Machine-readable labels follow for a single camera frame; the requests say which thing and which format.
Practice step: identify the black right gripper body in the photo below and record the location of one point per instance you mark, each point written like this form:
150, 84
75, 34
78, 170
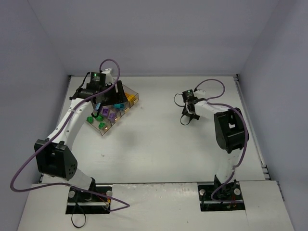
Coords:
190, 111

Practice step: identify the teal rounded lego brick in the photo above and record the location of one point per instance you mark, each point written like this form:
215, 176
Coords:
119, 106

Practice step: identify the yellow small lego brick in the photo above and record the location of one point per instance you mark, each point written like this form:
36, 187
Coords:
130, 97

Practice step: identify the purple lego brick studs up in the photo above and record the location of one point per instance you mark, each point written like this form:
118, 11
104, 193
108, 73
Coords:
105, 111

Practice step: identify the purple lego brick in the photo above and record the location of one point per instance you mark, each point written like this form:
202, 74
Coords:
112, 116

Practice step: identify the green number two lego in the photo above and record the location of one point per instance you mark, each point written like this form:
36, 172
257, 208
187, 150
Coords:
101, 125

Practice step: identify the green curved lego brick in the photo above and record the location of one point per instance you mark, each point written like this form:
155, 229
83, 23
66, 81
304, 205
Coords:
99, 118

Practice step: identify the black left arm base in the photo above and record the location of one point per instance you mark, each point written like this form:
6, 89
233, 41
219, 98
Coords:
85, 203

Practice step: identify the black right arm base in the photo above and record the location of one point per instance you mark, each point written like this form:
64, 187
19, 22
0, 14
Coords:
228, 198

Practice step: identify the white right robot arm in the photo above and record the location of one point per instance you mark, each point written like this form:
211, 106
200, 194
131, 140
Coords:
231, 132

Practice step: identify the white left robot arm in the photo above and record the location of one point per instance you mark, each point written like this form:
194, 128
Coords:
54, 155

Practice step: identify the green lego under pile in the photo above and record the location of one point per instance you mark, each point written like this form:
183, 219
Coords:
90, 119

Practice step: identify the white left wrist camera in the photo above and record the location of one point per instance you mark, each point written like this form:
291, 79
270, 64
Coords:
108, 72

